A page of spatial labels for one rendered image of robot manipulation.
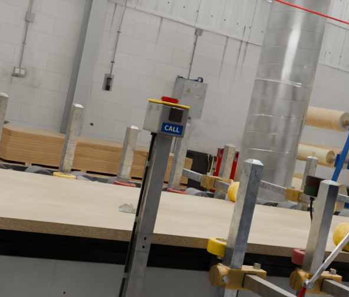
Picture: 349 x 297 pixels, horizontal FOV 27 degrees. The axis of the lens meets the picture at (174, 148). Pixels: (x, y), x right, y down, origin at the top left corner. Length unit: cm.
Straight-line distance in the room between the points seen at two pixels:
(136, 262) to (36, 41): 766
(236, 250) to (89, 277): 37
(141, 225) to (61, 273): 29
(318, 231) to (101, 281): 56
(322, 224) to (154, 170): 52
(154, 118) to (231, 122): 934
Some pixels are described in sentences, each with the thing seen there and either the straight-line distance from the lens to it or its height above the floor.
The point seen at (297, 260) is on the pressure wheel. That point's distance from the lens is 198.
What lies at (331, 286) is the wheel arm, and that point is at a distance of 192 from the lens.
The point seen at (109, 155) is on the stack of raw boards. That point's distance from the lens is 829.
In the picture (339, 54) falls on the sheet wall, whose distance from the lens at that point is 1237.
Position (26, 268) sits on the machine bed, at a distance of 177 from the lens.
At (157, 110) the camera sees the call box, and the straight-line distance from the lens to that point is 157.
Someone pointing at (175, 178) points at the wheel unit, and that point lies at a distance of 290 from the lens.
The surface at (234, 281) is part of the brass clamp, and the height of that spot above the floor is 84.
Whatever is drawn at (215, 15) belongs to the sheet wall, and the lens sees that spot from 1059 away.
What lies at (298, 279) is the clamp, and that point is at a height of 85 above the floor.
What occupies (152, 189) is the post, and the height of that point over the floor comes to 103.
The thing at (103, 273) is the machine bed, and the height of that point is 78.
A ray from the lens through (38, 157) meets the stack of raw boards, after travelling 790.
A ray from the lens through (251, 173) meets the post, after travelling 173.
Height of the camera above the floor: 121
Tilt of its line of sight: 3 degrees down
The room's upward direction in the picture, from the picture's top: 12 degrees clockwise
